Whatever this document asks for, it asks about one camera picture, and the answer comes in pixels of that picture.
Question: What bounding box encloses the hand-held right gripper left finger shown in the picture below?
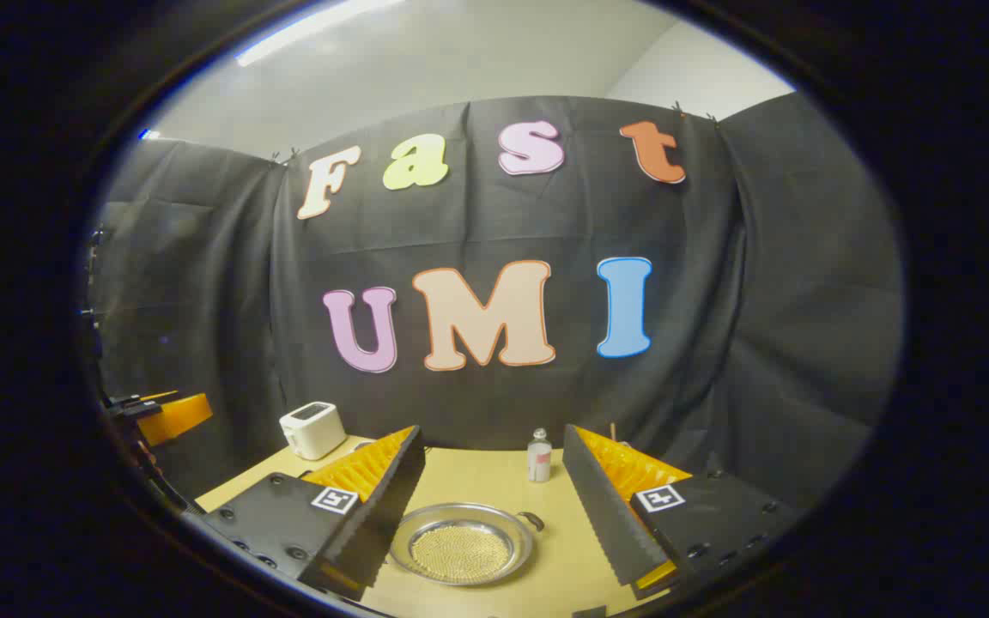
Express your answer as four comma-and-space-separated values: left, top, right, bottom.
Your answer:
203, 425, 427, 602

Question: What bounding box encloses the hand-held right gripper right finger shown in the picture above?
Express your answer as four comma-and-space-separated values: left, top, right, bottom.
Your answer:
561, 423, 801, 601

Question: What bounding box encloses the stainless steel pot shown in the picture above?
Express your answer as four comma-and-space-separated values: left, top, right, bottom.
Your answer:
389, 502, 545, 588

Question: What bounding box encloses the small clear bottle white label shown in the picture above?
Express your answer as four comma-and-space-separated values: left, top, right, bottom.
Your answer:
527, 427, 553, 483

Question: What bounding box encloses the heap of yellow soybeans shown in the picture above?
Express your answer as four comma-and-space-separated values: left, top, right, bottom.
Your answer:
411, 525, 514, 583

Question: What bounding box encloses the white toaster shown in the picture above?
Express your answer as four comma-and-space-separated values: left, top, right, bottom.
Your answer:
279, 401, 348, 461

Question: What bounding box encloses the black backdrop cloth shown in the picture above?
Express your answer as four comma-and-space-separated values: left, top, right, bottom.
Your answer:
87, 93, 906, 518

